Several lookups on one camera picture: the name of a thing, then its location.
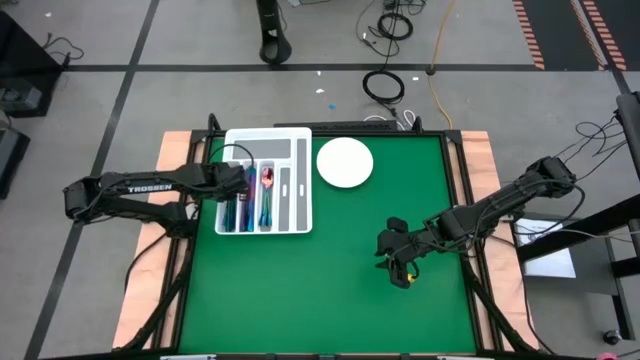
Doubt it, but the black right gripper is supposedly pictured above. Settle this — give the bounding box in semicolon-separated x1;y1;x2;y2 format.
374;216;437;290

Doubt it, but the white plastic cutlery tray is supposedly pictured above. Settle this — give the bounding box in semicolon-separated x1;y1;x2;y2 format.
214;126;314;236

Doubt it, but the green table mat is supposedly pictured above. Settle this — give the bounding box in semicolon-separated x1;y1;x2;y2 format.
178;134;477;354

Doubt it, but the white round plate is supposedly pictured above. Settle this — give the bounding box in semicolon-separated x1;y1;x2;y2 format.
315;136;375;190

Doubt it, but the black flat bar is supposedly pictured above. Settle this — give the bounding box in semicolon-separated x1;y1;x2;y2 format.
273;120;400;132

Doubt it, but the black floor stand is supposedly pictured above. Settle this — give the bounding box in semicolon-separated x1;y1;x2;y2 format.
256;0;293;66

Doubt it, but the black side stand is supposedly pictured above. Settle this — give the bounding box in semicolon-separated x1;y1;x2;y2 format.
514;193;640;342

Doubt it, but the black equipment case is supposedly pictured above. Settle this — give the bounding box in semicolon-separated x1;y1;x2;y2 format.
0;124;31;200

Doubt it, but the black cabinet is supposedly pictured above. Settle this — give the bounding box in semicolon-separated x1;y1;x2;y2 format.
0;10;64;119

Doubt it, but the black orange-striped floor mat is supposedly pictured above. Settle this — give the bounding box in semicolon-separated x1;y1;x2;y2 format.
579;0;640;71
512;0;609;71

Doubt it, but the black aluminium table frame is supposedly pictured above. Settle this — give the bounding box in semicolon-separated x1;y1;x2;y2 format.
117;113;541;360

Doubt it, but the coiled black cable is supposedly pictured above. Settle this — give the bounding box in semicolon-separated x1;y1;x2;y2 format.
361;69;406;106
375;11;414;42

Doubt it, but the yellow cable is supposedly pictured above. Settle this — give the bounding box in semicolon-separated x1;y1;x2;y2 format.
426;0;457;130

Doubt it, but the black post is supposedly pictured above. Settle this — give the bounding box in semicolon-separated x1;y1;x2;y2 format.
614;91;640;182

